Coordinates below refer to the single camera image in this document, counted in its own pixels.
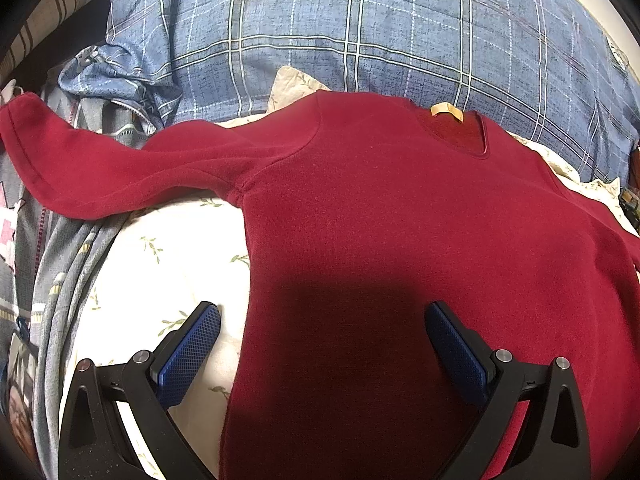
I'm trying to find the cream leaf-print pillow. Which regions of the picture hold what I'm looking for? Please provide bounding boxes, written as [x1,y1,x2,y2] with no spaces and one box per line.
[60,65,640,480]

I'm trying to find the blue plaid quilt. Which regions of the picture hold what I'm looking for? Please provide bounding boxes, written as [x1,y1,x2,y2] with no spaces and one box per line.
[58,0,639,181]

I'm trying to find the grey patterned bed sheet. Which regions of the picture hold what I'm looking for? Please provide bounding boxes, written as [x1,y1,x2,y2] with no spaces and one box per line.
[0,77,166,480]

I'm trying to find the dark red long-sleeve shirt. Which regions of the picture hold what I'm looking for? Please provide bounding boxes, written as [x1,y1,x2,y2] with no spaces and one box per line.
[1,91,639,479]

